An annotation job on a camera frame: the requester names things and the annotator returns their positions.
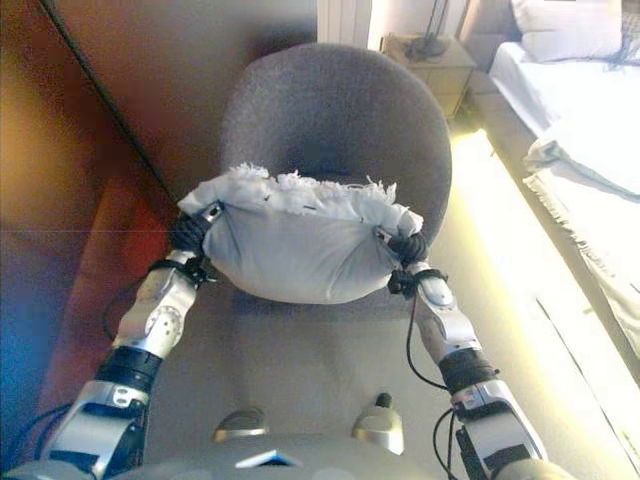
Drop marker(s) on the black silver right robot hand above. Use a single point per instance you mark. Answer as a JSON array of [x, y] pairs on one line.
[[410, 247]]

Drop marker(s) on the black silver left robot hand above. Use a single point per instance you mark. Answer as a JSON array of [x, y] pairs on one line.
[[190, 232]]

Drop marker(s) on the white fringed cushion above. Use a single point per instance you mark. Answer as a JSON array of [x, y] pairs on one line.
[[300, 250]]

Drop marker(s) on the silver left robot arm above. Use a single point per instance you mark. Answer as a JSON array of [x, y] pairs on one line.
[[155, 320]]

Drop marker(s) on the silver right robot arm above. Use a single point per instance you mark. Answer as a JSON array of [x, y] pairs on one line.
[[450, 330]]

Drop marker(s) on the grey fabric armchair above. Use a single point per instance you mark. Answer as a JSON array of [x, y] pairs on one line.
[[340, 110]]

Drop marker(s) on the silver right robot leg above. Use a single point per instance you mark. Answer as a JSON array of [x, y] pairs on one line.
[[380, 425]]

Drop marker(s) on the silver robot leg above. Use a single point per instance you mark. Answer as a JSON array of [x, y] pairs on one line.
[[240, 425], [380, 425]]

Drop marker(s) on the light wooden nightstand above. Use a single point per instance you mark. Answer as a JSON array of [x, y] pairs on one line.
[[445, 70]]

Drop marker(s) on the silver left robot leg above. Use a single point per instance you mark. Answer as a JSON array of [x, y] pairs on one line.
[[240, 425]]

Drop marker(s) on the dark lamp base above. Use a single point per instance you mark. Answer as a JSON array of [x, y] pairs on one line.
[[425, 45]]

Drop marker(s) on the white bed sheet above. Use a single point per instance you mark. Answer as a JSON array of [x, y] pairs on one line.
[[580, 110]]

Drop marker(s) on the grey robot torso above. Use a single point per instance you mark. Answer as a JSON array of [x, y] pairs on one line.
[[210, 465]]

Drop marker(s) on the white bed pillow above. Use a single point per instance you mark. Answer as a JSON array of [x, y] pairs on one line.
[[570, 30]]

